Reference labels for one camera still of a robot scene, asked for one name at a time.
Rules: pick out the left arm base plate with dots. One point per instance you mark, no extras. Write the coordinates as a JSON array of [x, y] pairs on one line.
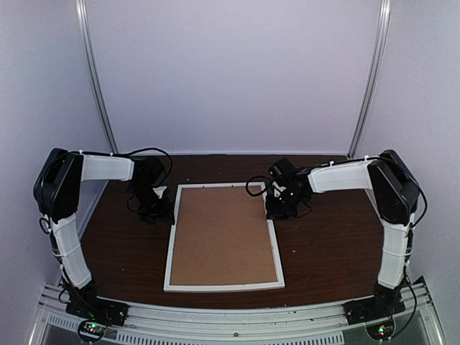
[[85, 303]]

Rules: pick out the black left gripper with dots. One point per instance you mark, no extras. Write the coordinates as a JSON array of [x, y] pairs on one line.
[[162, 211]]

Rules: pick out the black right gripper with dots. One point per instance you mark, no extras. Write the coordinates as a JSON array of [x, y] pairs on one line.
[[275, 213]]

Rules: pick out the white picture frame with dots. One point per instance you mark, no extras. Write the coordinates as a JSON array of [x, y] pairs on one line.
[[170, 251]]

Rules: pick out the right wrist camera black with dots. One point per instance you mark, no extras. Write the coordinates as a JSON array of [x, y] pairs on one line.
[[282, 168]]

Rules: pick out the controller board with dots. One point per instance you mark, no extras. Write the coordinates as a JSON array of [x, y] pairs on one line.
[[90, 331], [381, 331]]

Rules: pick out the aluminium corner post right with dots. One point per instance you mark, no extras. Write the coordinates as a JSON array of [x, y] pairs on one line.
[[383, 25]]

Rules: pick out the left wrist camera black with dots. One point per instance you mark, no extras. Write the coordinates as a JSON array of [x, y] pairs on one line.
[[152, 171]]

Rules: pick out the aluminium front rail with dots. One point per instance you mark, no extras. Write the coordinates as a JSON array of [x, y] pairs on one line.
[[324, 323]]

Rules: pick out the aluminium corner post left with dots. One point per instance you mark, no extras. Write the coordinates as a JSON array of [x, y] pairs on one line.
[[85, 32]]

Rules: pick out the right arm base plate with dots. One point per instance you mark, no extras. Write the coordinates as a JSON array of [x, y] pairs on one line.
[[383, 303]]

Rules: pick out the left controller board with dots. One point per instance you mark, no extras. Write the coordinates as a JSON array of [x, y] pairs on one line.
[[90, 331]]

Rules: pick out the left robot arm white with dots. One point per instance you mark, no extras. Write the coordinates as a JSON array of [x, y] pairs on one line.
[[57, 193]]

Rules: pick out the brown backing board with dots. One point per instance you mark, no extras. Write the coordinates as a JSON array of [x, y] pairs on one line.
[[219, 233]]

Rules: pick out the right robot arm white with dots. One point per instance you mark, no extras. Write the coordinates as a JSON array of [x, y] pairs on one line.
[[395, 190]]

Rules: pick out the right controller board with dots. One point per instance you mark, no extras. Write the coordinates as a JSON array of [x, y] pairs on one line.
[[381, 331]]

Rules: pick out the aluminium corner post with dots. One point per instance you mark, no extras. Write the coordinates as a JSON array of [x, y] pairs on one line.
[[85, 32], [383, 25]]

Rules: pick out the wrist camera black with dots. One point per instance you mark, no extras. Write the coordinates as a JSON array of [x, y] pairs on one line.
[[282, 168], [152, 171]]

